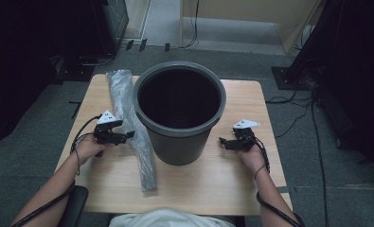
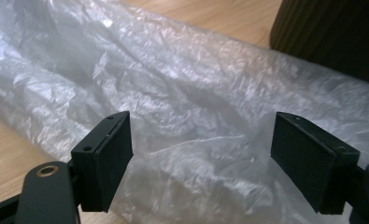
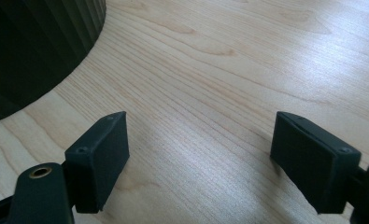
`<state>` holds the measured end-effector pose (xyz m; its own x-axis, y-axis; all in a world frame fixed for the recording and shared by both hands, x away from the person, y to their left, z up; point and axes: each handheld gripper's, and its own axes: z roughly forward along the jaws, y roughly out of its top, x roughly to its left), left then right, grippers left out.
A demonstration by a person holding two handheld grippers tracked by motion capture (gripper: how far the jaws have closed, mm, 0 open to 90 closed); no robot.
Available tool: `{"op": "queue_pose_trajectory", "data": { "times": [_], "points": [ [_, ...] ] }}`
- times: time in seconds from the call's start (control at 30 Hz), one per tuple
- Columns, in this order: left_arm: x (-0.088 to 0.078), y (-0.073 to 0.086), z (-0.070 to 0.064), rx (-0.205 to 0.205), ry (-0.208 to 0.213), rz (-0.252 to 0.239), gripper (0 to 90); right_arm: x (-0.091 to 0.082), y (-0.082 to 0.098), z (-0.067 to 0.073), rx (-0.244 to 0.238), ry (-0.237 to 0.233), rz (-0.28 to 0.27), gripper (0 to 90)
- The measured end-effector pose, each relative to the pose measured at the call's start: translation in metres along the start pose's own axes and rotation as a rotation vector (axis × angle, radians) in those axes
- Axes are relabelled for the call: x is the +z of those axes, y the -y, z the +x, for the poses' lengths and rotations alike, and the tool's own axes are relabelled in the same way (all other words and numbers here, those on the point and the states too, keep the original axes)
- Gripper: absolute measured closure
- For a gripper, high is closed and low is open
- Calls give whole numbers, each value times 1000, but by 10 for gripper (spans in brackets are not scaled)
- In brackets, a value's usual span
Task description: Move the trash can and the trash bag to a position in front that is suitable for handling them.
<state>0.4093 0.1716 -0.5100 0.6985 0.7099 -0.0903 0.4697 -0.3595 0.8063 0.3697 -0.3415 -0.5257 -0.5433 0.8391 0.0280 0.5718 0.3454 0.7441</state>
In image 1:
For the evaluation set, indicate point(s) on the beige wooden partition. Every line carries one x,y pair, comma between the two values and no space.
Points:
238,9

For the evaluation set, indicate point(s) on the black tape piece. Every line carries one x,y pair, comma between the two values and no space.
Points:
167,47
129,45
143,45

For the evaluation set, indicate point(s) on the black floor tape strip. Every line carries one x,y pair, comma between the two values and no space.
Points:
75,110

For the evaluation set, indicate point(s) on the dark curtain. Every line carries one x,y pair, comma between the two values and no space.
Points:
23,63
361,78

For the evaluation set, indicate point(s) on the black floor plate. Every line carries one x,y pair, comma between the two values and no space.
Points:
77,72

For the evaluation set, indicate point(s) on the person's right hand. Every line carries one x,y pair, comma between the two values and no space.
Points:
254,157

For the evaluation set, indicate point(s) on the dark grey trash bin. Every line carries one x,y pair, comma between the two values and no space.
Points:
178,148

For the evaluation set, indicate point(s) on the grey wrist band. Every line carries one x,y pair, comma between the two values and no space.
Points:
259,170
78,164

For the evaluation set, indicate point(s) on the black cabinet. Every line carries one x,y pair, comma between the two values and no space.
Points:
112,25

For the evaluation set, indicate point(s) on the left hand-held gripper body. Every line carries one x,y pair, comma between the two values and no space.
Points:
104,134

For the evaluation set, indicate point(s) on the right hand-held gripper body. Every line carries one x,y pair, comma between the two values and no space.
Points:
246,143

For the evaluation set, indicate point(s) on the person's left hand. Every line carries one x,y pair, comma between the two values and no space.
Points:
86,149

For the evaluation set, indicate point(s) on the person's white shirt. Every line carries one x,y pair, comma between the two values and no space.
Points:
169,219

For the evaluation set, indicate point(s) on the black metal stand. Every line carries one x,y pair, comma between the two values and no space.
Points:
288,78

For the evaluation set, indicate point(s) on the grey translucent garbage bag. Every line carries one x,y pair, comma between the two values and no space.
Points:
124,94

